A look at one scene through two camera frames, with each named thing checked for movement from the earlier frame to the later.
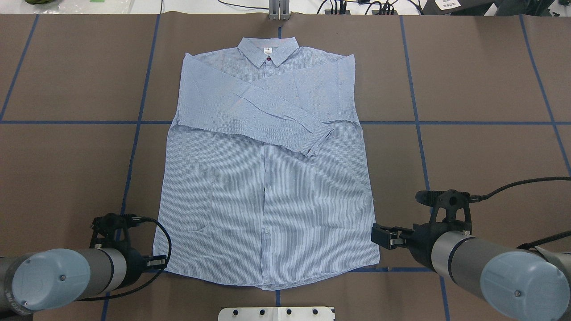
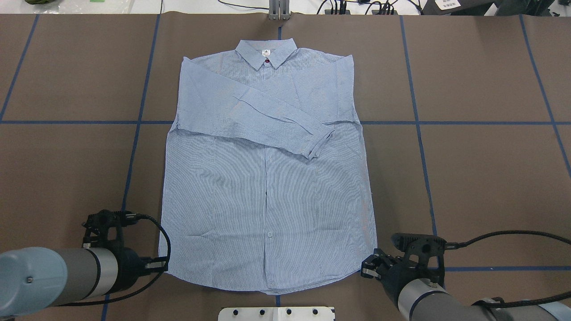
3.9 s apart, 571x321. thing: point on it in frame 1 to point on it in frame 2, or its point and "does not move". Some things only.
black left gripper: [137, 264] does not move
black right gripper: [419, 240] to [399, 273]
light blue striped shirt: [266, 180] does not move
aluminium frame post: [279, 10] does not move
